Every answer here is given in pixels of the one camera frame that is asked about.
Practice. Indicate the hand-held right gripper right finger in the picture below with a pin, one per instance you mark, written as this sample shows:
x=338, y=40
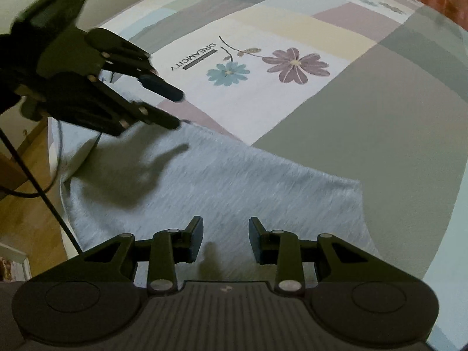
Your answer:
x=256, y=241

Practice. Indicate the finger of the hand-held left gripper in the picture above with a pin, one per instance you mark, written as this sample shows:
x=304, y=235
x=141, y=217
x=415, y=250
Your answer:
x=124, y=113
x=124, y=56

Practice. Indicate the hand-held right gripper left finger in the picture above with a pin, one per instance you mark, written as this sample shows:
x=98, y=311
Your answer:
x=195, y=239

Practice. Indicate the grey sweatpants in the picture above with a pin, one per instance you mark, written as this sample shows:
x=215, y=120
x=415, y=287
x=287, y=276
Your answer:
x=237, y=190

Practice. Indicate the patchwork floral bed sheet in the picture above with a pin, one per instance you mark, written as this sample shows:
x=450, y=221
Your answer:
x=365, y=117

